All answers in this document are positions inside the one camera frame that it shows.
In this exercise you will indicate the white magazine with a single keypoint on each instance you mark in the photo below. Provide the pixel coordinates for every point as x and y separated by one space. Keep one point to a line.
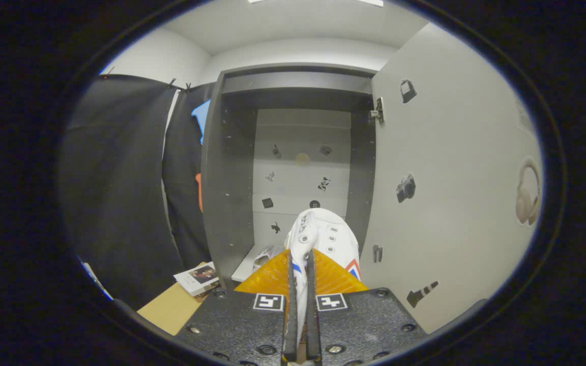
196 278

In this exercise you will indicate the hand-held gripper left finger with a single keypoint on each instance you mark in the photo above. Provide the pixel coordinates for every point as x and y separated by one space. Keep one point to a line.
291 310

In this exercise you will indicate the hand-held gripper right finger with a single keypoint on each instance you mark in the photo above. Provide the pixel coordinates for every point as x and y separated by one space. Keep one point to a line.
312 310

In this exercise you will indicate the light grey shoe cabinet door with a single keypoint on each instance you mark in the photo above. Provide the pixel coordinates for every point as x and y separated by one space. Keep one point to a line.
456 203

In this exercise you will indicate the black backdrop cloth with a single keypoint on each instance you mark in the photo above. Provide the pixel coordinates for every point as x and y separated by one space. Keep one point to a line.
115 178

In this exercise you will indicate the long ceiling light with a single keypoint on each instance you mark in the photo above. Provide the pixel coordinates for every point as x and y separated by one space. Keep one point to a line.
369 2

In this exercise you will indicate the white shoe red blue trim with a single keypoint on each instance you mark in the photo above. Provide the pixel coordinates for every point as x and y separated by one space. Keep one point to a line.
323 234

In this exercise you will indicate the white shoe yellowish sole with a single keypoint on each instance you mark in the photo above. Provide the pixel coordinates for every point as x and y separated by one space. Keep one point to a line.
265 258

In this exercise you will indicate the grey shoe cabinet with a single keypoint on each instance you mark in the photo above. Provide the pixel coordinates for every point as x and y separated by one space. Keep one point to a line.
229 178

